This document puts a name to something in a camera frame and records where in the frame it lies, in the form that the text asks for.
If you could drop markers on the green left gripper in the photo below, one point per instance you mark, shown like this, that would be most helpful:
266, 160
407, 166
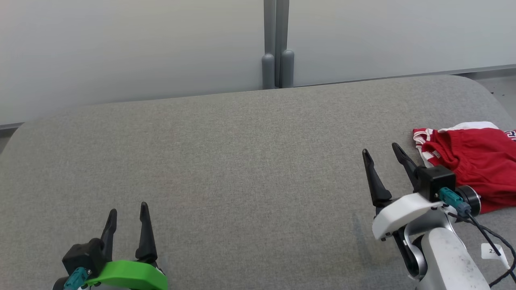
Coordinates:
133, 276

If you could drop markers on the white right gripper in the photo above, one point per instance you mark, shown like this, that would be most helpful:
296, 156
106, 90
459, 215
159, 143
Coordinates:
403, 211

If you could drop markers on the red shirt with white sleeves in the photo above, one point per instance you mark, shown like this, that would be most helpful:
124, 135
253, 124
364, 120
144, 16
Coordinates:
420, 133

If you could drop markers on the red shorts with white stripe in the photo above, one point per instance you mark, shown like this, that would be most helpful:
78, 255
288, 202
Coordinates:
479, 161

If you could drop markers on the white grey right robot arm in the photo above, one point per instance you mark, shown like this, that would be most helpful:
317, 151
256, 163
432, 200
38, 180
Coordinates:
447, 257

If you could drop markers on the frosted partition panel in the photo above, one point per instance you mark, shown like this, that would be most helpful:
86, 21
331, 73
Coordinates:
403, 32
121, 48

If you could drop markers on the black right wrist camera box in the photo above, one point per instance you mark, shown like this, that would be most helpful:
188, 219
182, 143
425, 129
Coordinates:
435, 181

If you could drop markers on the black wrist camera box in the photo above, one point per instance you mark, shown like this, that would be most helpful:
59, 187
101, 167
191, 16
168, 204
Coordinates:
82, 255
435, 181

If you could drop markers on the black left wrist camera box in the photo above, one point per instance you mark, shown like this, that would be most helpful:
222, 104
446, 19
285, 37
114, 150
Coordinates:
82, 255

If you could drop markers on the grey partition base rail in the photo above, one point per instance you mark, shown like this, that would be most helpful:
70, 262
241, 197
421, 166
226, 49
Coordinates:
403, 76
10, 126

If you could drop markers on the grey metal partition post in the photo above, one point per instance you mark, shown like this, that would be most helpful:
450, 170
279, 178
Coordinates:
268, 68
287, 66

